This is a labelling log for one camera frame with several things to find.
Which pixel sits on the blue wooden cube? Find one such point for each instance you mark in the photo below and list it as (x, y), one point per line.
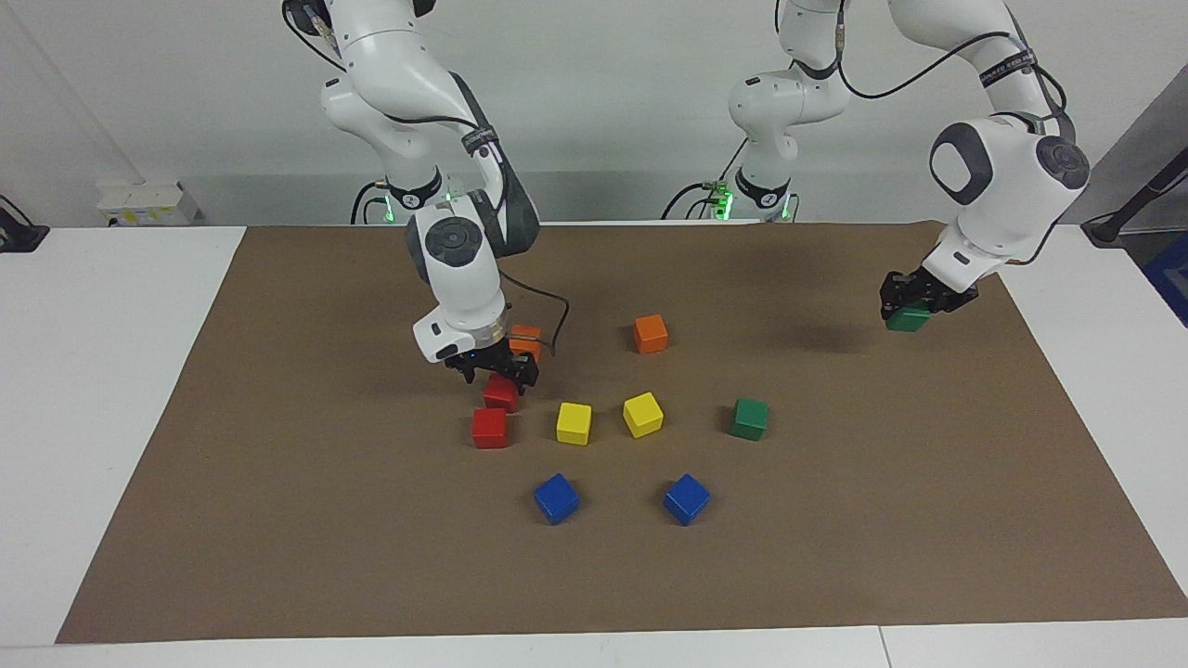
(687, 498)
(555, 498)

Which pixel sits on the brown table mat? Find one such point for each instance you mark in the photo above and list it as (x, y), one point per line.
(594, 557)

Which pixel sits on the yellow wooden cube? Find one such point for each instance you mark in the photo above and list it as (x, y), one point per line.
(574, 423)
(642, 415)

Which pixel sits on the green wooden cube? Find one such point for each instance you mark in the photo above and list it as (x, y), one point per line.
(748, 418)
(908, 321)

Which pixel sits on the black table clamp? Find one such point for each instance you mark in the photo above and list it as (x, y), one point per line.
(19, 237)

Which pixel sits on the white power box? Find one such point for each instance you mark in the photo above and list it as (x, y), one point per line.
(148, 204)

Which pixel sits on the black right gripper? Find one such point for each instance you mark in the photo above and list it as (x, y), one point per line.
(487, 360)

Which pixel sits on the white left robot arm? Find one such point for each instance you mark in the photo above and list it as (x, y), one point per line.
(1002, 186)

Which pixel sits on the black stand with pole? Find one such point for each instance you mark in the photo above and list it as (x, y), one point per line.
(1109, 227)

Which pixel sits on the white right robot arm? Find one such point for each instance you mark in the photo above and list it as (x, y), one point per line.
(455, 278)

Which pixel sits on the green lit left base connector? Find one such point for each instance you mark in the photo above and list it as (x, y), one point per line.
(716, 198)

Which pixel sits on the blue crate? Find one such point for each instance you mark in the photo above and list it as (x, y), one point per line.
(1171, 278)

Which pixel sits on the orange wooden cube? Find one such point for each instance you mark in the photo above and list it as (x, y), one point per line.
(530, 335)
(650, 334)

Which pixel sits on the green lit right base connector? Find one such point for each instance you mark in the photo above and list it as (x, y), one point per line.
(455, 197)

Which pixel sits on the green lit base connector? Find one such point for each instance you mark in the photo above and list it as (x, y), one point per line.
(455, 197)
(716, 198)

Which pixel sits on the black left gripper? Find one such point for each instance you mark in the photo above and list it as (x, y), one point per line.
(928, 288)

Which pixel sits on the red wooden cube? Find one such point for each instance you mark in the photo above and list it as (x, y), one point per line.
(489, 428)
(501, 399)

